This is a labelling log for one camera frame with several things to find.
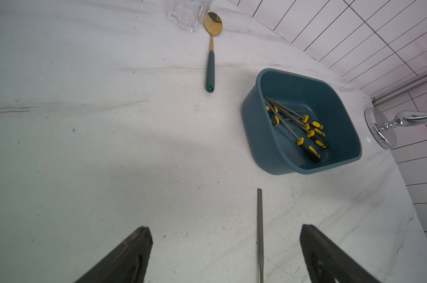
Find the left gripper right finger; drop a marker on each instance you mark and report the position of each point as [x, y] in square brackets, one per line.
[328, 263]

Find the gold spoon green handle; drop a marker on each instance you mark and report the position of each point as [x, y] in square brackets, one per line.
[214, 26]

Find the file tool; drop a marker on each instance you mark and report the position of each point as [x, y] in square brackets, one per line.
[308, 149]
[270, 110]
[305, 119]
[260, 235]
[275, 120]
[312, 133]

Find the chrome cup holder stand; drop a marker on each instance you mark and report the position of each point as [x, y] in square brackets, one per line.
[382, 129]

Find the clear plastic cup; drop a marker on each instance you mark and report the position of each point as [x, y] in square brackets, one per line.
[188, 14]

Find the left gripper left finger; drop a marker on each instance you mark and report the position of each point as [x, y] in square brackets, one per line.
[126, 263]

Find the teal storage box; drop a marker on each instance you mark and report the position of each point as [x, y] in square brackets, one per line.
[274, 148]

